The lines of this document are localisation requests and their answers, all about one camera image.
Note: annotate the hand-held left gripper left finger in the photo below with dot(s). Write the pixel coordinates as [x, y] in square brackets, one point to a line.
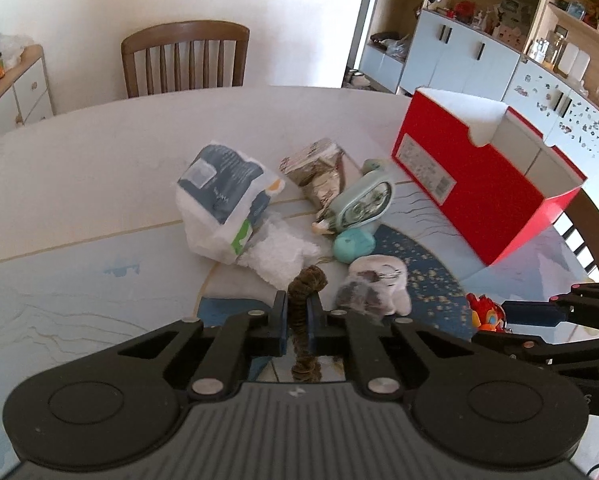
[279, 322]

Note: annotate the red toy figure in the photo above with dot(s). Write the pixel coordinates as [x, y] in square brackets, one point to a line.
[484, 312]

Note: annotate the crumpled foil snack wrapper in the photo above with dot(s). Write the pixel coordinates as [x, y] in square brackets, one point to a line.
[317, 180]

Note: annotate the clear crumpled plastic bag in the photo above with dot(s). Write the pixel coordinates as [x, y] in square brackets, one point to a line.
[279, 250]

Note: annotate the grey wall cabinet unit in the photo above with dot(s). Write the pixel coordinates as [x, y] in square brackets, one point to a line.
[459, 45]

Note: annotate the light green correction tape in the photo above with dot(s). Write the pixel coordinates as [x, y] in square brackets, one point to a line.
[364, 202]

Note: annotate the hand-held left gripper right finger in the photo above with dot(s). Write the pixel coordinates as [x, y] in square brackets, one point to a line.
[313, 329]

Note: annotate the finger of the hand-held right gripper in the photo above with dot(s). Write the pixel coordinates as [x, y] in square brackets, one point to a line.
[539, 351]
[529, 313]

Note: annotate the wooden slat-back chair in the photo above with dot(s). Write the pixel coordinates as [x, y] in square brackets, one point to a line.
[592, 225]
[184, 37]

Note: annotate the red cardboard box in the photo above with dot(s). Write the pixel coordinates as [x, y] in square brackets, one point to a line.
[459, 160]

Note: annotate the plastic bag with blue pack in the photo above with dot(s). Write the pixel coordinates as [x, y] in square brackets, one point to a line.
[219, 180]

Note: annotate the white wooden sideboard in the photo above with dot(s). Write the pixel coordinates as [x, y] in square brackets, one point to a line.
[26, 85]

